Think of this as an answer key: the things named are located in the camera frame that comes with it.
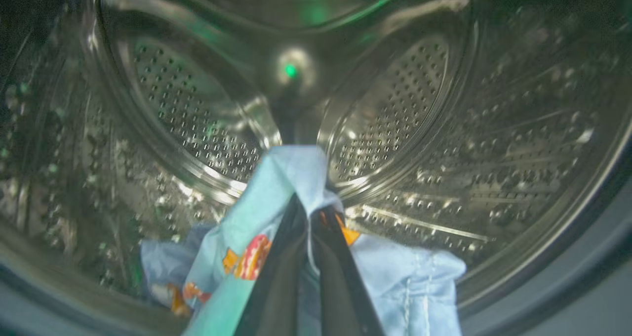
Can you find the white washing machine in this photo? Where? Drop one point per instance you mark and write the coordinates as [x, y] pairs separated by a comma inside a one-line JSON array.
[[572, 306]]

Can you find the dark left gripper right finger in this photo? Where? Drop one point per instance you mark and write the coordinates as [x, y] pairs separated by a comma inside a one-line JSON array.
[[340, 296]]

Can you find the blue patterned garment cream lining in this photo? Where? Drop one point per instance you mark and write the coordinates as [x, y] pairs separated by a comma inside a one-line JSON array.
[[165, 262]]

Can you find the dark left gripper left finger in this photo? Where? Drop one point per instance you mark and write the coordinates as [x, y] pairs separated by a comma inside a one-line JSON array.
[[276, 296]]

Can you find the steel washing machine drum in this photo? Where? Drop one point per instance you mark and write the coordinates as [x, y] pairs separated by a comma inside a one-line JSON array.
[[444, 128]]

